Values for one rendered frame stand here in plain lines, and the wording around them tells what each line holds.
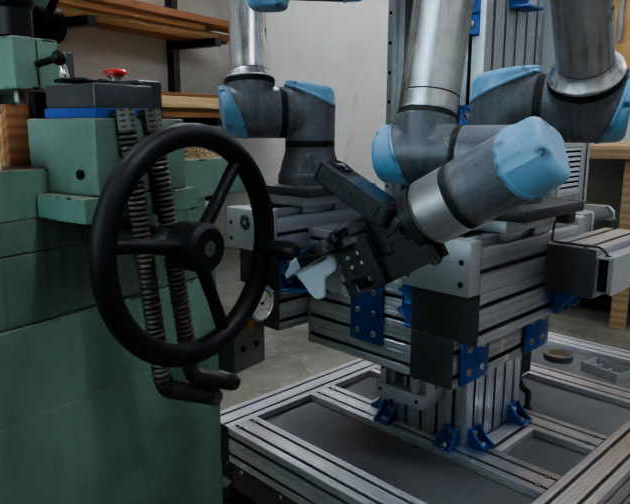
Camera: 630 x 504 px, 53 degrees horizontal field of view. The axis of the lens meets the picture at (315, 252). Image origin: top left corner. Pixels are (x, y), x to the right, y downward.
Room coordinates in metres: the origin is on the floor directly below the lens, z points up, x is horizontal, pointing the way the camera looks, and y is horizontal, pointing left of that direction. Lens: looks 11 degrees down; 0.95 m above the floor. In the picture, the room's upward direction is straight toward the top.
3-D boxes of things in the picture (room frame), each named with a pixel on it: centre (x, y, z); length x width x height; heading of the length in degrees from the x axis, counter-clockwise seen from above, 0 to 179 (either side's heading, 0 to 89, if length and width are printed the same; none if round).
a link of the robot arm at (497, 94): (1.14, -0.34, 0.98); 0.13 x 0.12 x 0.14; 59
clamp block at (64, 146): (0.82, 0.27, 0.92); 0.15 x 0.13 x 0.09; 146
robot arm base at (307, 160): (1.50, 0.01, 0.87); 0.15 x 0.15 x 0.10
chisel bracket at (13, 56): (0.94, 0.44, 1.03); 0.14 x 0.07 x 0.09; 56
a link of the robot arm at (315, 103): (1.50, 0.02, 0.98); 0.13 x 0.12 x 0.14; 102
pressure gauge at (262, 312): (1.02, 0.10, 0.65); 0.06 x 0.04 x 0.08; 146
